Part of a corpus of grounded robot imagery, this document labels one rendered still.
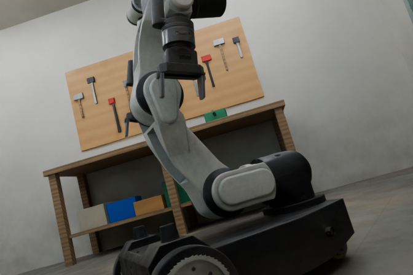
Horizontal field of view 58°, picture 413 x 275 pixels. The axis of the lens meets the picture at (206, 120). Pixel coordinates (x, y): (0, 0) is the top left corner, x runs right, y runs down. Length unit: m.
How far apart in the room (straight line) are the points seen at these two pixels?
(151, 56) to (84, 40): 3.32
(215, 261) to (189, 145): 0.39
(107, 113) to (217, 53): 1.33
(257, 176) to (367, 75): 3.00
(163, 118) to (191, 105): 2.82
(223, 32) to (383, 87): 1.69
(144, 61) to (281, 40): 2.95
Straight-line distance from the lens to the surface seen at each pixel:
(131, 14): 1.54
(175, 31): 0.98
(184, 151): 1.09
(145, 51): 1.16
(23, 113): 4.60
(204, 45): 4.00
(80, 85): 4.30
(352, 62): 4.02
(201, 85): 0.97
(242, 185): 1.09
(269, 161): 1.20
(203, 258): 0.84
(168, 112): 1.05
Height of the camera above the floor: 0.30
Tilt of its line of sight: 10 degrees up
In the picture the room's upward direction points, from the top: 16 degrees counter-clockwise
